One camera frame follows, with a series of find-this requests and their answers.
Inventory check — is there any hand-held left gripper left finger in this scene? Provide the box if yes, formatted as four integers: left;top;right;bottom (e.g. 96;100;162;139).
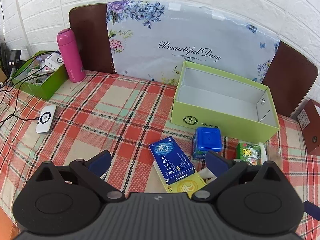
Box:
34;151;127;203

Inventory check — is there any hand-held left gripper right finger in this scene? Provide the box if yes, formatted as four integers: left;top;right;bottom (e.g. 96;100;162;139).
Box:
191;151;278;203

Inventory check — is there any blue square container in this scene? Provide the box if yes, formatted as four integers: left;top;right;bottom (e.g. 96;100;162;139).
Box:
192;127;222;159

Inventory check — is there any green small carton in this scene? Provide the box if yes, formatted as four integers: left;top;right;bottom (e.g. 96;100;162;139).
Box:
236;142;269;167

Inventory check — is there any yellow card box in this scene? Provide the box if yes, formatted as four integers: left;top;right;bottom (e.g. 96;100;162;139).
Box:
164;171;208;193

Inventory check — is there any large green cardboard box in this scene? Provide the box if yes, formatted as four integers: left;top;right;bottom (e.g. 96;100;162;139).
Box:
171;60;280;142

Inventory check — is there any blue medicine box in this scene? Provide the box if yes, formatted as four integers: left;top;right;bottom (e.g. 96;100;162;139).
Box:
149;136;196;186

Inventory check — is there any clear bag of toothpicks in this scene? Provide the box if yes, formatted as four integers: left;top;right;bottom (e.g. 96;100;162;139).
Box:
259;141;283;167

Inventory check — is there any white portable router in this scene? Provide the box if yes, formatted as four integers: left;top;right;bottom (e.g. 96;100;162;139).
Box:
35;105;57;135

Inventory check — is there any small green storage box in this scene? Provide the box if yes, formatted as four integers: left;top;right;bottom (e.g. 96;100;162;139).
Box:
11;51;68;100

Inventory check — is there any brown box with label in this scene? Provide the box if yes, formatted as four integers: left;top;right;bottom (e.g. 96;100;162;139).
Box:
297;99;320;155

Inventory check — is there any small white carton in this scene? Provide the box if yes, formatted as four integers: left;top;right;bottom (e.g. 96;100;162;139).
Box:
45;52;64;70

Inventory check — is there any pink insulated bottle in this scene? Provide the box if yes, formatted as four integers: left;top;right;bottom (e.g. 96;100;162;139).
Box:
56;28;86;82

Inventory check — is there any brown wooden headboard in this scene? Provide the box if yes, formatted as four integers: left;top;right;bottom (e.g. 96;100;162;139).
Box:
69;3;318;118

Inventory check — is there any black charger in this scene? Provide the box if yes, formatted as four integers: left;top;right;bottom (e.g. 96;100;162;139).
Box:
9;49;22;77

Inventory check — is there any floral white pillow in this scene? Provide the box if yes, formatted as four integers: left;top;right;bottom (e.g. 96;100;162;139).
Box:
106;1;280;87

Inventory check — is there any black cable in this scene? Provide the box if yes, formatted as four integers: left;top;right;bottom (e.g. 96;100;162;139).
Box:
0;53;59;90
0;114;40;130

